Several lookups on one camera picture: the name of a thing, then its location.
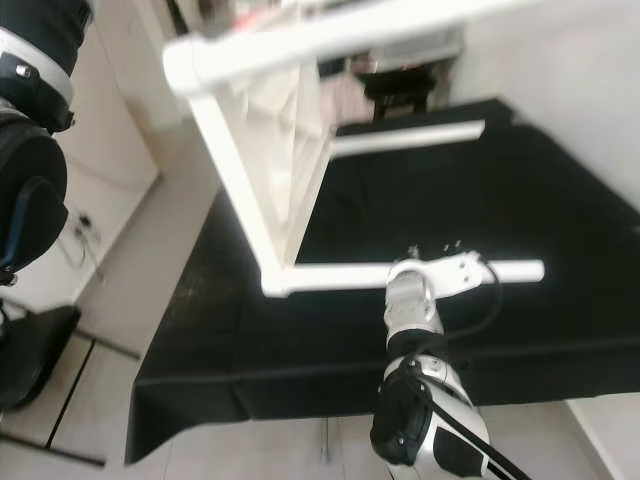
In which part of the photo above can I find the black round stool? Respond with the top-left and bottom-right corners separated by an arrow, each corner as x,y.
365,70 -> 446,116

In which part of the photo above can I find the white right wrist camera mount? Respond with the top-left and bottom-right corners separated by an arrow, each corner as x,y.
390,250 -> 486,301

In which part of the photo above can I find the black chair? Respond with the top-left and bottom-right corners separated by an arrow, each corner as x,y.
0,303 -> 83,413

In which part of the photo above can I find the black charger with cable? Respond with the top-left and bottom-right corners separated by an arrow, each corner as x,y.
72,212 -> 106,271

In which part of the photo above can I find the black tablecloth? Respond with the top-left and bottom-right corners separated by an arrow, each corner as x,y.
125,98 -> 640,466

